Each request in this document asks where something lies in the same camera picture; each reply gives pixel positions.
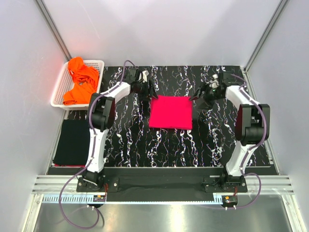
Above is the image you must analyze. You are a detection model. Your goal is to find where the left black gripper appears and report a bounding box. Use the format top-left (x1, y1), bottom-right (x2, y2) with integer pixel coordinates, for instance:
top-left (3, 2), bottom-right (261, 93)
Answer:
top-left (135, 80), bottom-right (158, 102)

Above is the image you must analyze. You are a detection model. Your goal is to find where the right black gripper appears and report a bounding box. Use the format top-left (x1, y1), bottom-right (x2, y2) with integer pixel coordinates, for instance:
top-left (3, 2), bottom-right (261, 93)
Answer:
top-left (188, 81), bottom-right (223, 111)

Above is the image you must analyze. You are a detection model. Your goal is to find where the magenta pink t shirt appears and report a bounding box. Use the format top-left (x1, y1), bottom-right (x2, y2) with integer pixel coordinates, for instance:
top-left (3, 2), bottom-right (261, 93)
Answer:
top-left (149, 95), bottom-right (193, 130)

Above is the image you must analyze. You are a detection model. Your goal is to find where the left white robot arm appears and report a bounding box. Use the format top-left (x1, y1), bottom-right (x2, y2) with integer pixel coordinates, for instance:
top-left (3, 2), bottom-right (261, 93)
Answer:
top-left (79, 68), bottom-right (158, 191)

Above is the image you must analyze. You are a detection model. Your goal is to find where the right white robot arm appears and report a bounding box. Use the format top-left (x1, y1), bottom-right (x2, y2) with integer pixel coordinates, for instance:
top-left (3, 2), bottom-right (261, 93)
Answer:
top-left (190, 72), bottom-right (270, 192)

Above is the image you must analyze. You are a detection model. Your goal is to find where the orange t shirt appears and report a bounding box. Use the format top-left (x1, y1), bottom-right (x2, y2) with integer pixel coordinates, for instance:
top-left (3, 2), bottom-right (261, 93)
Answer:
top-left (63, 57), bottom-right (99, 105)

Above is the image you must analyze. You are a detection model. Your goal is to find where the white plastic basket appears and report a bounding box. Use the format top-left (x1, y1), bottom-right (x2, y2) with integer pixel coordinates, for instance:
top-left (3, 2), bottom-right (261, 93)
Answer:
top-left (50, 60), bottom-right (105, 111)

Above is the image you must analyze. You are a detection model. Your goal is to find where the folded black t shirt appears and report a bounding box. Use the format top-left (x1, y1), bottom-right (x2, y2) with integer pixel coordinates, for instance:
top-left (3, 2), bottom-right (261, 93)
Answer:
top-left (53, 120), bottom-right (90, 165)

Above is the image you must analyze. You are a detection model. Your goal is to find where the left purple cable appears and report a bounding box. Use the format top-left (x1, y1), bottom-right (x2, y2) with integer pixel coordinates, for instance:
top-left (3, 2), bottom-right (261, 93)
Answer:
top-left (59, 59), bottom-right (136, 229)

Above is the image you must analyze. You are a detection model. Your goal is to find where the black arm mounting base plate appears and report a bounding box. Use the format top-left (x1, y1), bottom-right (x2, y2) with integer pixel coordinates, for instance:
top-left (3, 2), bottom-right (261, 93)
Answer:
top-left (78, 167), bottom-right (248, 193)

